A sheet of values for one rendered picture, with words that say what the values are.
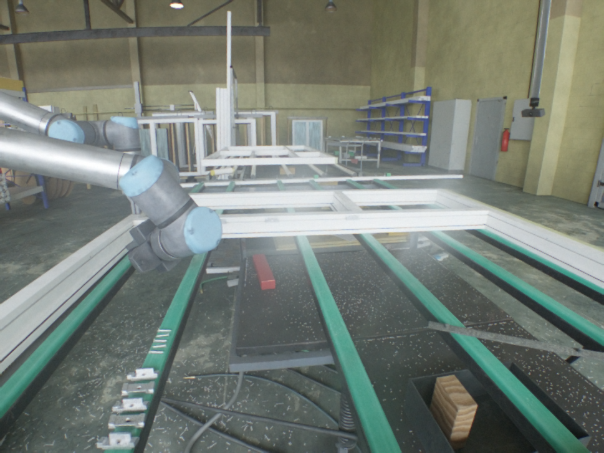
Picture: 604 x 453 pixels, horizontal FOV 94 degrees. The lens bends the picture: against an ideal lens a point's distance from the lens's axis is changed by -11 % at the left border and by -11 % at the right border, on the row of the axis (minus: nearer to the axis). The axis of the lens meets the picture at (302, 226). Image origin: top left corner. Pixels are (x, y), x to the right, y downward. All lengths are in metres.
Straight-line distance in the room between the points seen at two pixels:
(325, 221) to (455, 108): 9.09
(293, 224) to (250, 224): 0.15
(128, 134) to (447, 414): 1.24
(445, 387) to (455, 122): 9.53
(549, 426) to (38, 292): 0.92
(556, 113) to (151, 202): 7.67
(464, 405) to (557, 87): 7.41
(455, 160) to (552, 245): 9.07
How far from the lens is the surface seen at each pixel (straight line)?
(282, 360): 1.04
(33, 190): 6.56
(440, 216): 1.32
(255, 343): 1.06
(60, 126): 1.18
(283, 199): 1.55
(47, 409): 2.02
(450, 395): 0.77
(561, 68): 7.95
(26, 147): 0.83
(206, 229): 0.65
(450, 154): 10.09
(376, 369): 0.98
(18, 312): 0.78
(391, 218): 1.23
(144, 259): 0.76
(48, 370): 0.73
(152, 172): 0.63
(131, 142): 1.25
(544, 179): 7.94
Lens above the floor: 1.24
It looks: 18 degrees down
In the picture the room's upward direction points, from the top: straight up
